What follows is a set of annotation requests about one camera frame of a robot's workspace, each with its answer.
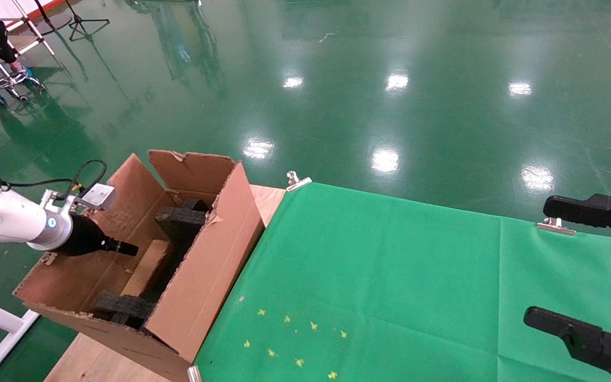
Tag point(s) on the large green table cloth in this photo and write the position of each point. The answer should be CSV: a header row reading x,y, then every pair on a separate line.
x,y
390,276

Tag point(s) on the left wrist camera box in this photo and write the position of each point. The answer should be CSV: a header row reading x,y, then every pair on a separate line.
x,y
98,196

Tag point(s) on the small black foam block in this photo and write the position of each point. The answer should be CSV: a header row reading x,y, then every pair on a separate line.
x,y
195,205

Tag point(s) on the metal swivel stool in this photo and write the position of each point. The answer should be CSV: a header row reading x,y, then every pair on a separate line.
x,y
14,79

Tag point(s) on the silver metal spring clip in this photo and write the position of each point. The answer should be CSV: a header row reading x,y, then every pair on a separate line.
x,y
297,182
194,374
555,227

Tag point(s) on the large open cardboard carton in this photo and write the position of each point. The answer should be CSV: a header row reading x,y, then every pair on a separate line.
x,y
204,276

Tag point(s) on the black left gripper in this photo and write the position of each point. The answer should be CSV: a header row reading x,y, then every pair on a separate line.
x,y
83,239

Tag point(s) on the black tripod microphone stand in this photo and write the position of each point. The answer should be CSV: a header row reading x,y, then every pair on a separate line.
x,y
80,24

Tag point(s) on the flat black foam block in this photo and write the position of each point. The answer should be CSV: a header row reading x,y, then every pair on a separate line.
x,y
122,306

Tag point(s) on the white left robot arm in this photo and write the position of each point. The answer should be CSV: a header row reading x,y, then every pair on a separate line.
x,y
3,215

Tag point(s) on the white work desk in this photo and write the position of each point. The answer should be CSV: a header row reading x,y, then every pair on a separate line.
x,y
43,40

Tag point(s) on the large black foam block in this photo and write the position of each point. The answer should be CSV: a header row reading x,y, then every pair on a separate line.
x,y
178,223

